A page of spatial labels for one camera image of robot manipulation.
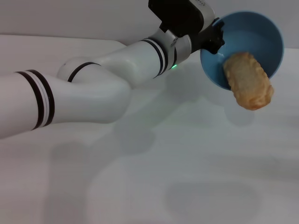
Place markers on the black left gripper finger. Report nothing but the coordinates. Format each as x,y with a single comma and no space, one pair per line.
218,43

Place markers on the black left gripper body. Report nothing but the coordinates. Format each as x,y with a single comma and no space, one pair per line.
203,39

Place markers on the blue bowl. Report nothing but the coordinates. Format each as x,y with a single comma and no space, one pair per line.
257,37

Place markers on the orange ridged bread roll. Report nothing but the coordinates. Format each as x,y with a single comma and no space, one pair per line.
247,81

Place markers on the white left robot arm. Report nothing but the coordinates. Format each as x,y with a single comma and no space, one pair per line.
93,77

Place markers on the silver camera mount bracket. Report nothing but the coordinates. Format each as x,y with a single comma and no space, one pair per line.
172,39

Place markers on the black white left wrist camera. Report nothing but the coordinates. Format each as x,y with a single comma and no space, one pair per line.
180,16

